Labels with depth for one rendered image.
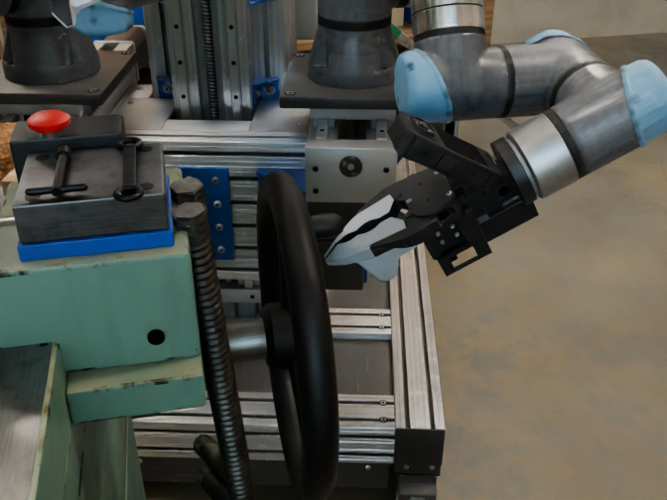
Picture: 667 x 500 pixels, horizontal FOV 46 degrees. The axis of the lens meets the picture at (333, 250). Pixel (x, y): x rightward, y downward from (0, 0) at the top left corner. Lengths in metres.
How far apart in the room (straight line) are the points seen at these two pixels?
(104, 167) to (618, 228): 2.23
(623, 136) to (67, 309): 0.51
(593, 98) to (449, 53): 0.15
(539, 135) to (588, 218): 1.92
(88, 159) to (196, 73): 0.83
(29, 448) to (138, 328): 0.12
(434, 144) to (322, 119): 0.54
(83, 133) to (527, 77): 0.45
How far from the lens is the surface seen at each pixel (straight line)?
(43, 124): 0.60
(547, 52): 0.86
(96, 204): 0.53
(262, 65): 1.46
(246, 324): 0.68
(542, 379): 1.96
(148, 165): 0.57
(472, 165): 0.74
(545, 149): 0.77
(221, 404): 0.67
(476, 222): 0.77
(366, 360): 1.62
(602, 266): 2.44
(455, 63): 0.81
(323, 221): 0.76
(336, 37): 1.24
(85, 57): 1.35
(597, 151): 0.78
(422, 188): 0.78
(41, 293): 0.55
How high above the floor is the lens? 1.23
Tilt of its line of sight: 31 degrees down
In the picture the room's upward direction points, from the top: straight up
